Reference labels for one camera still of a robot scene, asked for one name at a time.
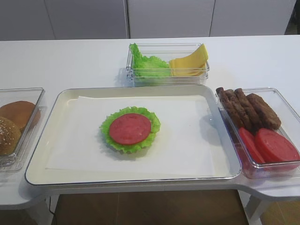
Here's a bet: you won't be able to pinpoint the yellow cheese slices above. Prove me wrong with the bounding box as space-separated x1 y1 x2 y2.
169 44 209 76

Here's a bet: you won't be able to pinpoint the red tomato slice front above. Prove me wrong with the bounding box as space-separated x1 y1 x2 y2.
255 128 300 163

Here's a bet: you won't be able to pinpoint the red tomato slice back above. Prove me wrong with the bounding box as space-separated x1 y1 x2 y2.
239 127 265 164

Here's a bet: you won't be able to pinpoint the white paper sheet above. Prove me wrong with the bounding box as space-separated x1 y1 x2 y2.
47 96 219 177

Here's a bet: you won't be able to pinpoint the brown meat patty leftmost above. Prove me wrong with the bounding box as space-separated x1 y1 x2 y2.
216 87 244 128

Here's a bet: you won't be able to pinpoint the green lettuce leaf on burger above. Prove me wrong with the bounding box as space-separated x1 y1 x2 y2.
100 106 161 153

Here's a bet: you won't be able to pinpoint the red tomato slice on burger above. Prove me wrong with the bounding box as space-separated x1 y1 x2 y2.
109 113 151 145

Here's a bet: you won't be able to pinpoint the sesame bun right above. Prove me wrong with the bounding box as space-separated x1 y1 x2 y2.
0 117 21 156

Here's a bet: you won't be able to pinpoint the green lettuce leaves in container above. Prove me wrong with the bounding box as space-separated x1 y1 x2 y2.
129 43 170 77

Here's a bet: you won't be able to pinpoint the clear bun container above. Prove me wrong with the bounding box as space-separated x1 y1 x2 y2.
0 88 45 173

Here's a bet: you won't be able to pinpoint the brown meat patty rightmost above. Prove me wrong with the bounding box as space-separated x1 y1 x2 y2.
246 93 281 130

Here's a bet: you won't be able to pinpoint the clear meat tomato container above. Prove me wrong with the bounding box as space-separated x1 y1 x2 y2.
216 88 300 179

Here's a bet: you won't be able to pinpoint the plain bottom bun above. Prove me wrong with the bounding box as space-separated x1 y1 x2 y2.
0 101 36 133

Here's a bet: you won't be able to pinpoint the clear lettuce cheese container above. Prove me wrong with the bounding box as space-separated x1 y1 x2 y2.
126 43 210 87

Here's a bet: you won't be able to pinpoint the white serving tray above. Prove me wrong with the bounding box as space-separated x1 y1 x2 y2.
25 85 241 185

